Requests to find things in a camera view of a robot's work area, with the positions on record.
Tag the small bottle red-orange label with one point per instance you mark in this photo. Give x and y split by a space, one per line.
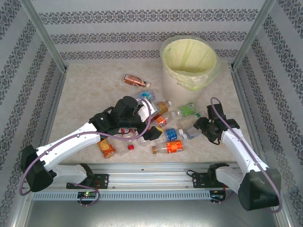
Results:
162 121

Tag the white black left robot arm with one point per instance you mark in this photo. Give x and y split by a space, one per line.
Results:
71 139

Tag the clear bottle blue cartoon label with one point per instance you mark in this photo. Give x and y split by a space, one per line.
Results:
146 95

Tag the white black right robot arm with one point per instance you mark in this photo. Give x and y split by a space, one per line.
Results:
239 146

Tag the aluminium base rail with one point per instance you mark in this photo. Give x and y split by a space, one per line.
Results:
151 177

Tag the white ribbed waste bin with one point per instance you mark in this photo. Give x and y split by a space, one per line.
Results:
175 92

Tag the clear bottle green label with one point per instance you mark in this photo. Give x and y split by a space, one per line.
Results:
188 108

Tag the small circuit board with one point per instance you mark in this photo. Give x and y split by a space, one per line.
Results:
87 194
216 195

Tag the bluish clear bottle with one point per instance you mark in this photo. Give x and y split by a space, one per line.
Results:
193 134

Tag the tea bottle red orange label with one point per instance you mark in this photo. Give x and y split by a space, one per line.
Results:
163 107

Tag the aluminium side rail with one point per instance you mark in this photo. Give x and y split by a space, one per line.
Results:
243 99

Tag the clear bottle green cap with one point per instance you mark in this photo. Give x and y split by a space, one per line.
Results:
187 123

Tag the clear bottle orange label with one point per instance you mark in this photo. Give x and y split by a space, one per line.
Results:
174 146

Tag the aluminium frame post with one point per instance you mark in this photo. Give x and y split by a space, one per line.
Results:
253 35
45 35

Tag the black mounting plate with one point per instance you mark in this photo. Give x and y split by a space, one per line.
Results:
198 180
104 180

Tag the red label bottle red cap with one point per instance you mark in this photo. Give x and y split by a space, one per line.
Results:
131 147

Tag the pale yellow-green bin liner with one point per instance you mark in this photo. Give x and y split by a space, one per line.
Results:
189 56

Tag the clear bottle white cap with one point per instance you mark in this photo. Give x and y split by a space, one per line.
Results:
174 114

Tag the brown drink bottle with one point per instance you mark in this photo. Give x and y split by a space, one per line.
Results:
132 80

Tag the orange juice bottle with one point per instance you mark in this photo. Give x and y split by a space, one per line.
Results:
106 147

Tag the grey metal sheet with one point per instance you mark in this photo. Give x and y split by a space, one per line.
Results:
151 215

